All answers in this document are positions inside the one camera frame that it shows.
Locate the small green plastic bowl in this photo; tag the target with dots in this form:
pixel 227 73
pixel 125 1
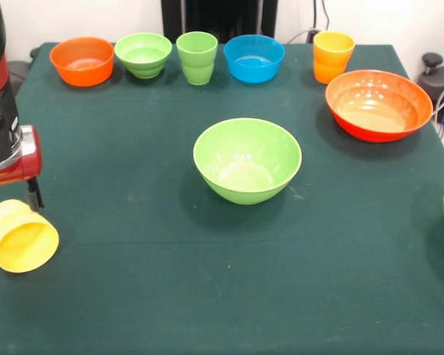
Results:
pixel 144 51

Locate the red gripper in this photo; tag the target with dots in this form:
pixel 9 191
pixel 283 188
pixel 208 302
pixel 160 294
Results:
pixel 29 166

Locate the small orange plastic bowl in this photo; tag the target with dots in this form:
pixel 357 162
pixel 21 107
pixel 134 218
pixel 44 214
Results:
pixel 83 59

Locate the blue plastic bowl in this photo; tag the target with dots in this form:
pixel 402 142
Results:
pixel 254 59

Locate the black power plug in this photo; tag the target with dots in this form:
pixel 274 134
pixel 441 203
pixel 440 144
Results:
pixel 313 35

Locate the green plastic cup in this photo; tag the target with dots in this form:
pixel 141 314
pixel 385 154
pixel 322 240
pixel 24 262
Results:
pixel 197 63

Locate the dark green table cloth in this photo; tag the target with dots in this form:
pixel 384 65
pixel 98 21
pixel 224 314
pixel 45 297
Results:
pixel 225 266

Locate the large orange plastic bowl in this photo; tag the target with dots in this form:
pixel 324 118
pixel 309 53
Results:
pixel 379 107

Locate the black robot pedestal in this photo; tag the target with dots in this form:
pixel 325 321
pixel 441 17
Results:
pixel 218 16

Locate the black knobbed equipment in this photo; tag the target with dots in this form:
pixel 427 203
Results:
pixel 440 85

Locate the yellow plastic cup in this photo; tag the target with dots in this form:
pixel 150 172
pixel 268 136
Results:
pixel 333 59
pixel 22 244

